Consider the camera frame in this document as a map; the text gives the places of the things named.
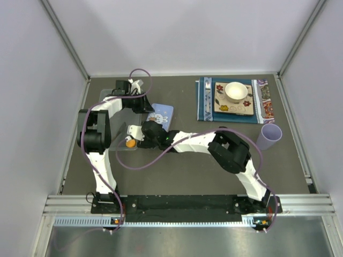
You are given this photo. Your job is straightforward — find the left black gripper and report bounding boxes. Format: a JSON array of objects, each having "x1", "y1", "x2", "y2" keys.
[{"x1": 125, "y1": 92, "x2": 154, "y2": 114}]

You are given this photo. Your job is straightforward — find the metal tongs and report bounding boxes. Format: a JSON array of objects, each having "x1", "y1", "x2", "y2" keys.
[{"x1": 113, "y1": 122, "x2": 127, "y2": 141}]

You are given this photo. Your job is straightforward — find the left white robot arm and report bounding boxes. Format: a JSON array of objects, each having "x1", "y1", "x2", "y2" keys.
[{"x1": 77, "y1": 79, "x2": 154, "y2": 213}]

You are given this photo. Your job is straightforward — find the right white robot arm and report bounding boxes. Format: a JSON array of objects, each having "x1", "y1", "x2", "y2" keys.
[{"x1": 128, "y1": 121, "x2": 271, "y2": 212}]

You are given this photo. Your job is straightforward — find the clear plastic cookie tray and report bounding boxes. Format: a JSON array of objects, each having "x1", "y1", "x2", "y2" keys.
[{"x1": 99, "y1": 88, "x2": 143, "y2": 151}]

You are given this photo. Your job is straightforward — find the orange cookie near corner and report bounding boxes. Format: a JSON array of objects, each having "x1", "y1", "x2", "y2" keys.
[{"x1": 125, "y1": 139, "x2": 137, "y2": 148}]

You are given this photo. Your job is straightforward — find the silver fork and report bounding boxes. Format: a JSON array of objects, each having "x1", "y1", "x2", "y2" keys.
[{"x1": 205, "y1": 80, "x2": 211, "y2": 112}]

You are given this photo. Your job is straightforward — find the floral square plate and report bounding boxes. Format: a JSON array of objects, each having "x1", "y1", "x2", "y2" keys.
[{"x1": 214, "y1": 82, "x2": 255, "y2": 116}]

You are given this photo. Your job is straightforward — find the cream ceramic bowl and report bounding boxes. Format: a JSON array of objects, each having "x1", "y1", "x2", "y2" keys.
[{"x1": 225, "y1": 82, "x2": 248, "y2": 103}]

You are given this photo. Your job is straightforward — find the patterned napkin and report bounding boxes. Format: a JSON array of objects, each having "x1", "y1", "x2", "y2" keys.
[{"x1": 251, "y1": 79, "x2": 275, "y2": 124}]

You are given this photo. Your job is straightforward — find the purple cup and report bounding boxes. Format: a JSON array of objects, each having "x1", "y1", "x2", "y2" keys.
[{"x1": 256, "y1": 123, "x2": 283, "y2": 150}]

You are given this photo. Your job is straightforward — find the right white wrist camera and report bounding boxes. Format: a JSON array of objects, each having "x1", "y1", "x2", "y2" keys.
[{"x1": 125, "y1": 125, "x2": 145, "y2": 142}]

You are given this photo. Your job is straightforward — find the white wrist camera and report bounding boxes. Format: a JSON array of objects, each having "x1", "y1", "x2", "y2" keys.
[
  {"x1": 128, "y1": 79, "x2": 143, "y2": 95},
  {"x1": 125, "y1": 125, "x2": 145, "y2": 142}
]

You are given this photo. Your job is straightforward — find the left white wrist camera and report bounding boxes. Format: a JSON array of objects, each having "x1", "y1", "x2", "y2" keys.
[{"x1": 128, "y1": 79, "x2": 143, "y2": 95}]

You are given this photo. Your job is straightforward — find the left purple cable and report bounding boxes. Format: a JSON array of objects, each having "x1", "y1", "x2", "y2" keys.
[{"x1": 80, "y1": 68, "x2": 153, "y2": 232}]

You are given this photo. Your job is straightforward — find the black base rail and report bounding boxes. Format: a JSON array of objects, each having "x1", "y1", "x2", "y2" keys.
[{"x1": 90, "y1": 193, "x2": 282, "y2": 223}]

